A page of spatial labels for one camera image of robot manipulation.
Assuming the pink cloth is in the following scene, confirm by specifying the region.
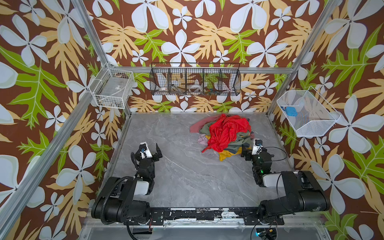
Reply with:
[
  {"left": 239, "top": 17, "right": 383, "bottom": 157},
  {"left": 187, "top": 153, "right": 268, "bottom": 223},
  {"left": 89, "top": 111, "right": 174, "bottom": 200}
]
[{"left": 190, "top": 115, "right": 220, "bottom": 133}]

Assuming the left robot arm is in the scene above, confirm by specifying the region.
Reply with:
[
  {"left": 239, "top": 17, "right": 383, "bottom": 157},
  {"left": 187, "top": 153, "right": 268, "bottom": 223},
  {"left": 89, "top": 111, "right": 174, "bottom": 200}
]
[{"left": 91, "top": 142, "right": 163, "bottom": 225}]

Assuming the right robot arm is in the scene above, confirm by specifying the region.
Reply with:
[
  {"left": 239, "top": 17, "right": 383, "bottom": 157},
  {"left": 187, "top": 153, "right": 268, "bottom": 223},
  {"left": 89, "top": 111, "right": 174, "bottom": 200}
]
[{"left": 241, "top": 146, "right": 331, "bottom": 223}]

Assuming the olive green cloth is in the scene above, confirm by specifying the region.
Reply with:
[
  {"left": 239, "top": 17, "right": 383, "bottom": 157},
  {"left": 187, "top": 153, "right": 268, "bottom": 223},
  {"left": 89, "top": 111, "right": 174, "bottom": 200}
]
[{"left": 198, "top": 122, "right": 255, "bottom": 154}]

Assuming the yellow cloth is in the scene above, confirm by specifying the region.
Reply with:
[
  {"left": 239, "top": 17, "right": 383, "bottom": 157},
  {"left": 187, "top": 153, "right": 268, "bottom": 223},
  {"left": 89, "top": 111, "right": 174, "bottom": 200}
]
[{"left": 202, "top": 135, "right": 242, "bottom": 162}]

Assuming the red cloth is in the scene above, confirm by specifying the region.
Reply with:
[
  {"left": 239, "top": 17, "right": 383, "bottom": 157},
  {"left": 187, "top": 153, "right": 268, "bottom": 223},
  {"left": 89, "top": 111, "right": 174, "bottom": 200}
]
[{"left": 202, "top": 114, "right": 252, "bottom": 153}]

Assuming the lilac cloth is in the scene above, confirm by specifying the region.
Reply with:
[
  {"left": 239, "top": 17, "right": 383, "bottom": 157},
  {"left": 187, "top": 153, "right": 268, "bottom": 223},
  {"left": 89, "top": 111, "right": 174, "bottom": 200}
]
[{"left": 198, "top": 134, "right": 210, "bottom": 146}]

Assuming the blue object in basket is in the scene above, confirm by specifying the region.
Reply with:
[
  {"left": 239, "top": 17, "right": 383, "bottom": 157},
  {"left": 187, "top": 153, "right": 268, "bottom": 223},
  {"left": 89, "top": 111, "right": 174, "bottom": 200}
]
[{"left": 284, "top": 107, "right": 298, "bottom": 117}]

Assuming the white mesh basket right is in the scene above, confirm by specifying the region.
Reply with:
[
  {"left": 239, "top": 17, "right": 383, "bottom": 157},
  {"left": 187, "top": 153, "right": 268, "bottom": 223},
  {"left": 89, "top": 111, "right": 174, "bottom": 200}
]
[{"left": 277, "top": 87, "right": 341, "bottom": 138}]

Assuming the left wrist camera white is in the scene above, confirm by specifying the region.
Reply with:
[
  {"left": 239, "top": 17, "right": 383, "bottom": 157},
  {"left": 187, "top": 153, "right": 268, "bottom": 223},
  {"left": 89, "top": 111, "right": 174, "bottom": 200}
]
[{"left": 139, "top": 142, "right": 153, "bottom": 159}]

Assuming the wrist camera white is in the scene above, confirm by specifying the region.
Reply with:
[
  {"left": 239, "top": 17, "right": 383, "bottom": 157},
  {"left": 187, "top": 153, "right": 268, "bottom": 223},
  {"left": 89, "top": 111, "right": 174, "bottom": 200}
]
[
  {"left": 139, "top": 142, "right": 153, "bottom": 159},
  {"left": 252, "top": 139, "right": 263, "bottom": 155}
]

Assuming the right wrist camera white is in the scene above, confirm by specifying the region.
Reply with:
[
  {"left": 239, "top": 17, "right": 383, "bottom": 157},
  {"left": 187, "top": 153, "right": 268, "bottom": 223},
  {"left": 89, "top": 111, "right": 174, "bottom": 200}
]
[{"left": 252, "top": 139, "right": 263, "bottom": 155}]

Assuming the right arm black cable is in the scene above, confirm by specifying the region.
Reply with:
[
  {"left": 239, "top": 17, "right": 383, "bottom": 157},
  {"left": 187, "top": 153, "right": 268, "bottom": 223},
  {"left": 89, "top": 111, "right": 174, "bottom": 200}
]
[{"left": 263, "top": 146, "right": 288, "bottom": 162}]

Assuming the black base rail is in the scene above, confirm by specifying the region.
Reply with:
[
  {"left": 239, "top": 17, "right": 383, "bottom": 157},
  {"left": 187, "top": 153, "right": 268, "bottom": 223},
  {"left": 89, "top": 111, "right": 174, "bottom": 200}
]
[{"left": 131, "top": 206, "right": 285, "bottom": 226}]

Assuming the white wire basket left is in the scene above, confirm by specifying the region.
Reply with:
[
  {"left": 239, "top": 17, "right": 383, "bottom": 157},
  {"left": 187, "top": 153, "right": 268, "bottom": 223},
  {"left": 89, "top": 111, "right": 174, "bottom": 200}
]
[{"left": 90, "top": 65, "right": 135, "bottom": 109}]

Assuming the black wire basket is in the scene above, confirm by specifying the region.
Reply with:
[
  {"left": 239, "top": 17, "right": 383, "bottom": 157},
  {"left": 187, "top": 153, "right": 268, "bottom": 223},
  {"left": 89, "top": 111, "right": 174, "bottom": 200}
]
[{"left": 148, "top": 62, "right": 242, "bottom": 96}]

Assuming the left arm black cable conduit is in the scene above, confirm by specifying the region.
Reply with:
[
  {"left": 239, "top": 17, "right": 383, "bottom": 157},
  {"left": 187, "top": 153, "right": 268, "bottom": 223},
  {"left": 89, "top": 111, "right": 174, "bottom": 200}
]
[{"left": 99, "top": 176, "right": 134, "bottom": 225}]

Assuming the aluminium frame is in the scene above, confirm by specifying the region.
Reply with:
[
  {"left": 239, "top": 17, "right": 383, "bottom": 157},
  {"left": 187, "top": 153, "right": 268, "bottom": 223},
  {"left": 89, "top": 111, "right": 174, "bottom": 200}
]
[{"left": 1, "top": 1, "right": 334, "bottom": 240}]

